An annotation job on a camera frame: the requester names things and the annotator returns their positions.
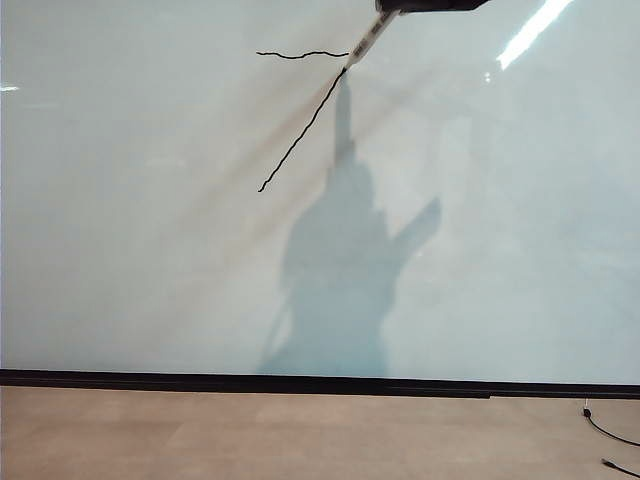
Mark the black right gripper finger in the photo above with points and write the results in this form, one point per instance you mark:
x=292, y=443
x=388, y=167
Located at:
x=430, y=5

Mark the white whiteboard marker pen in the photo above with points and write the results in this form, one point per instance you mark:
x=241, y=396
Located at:
x=369, y=37

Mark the black whiteboard pen tray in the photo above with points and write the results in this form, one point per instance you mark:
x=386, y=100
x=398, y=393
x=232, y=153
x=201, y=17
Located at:
x=350, y=393

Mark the white whiteboard with black frame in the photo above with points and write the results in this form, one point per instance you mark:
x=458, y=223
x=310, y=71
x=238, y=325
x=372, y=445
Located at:
x=200, y=250

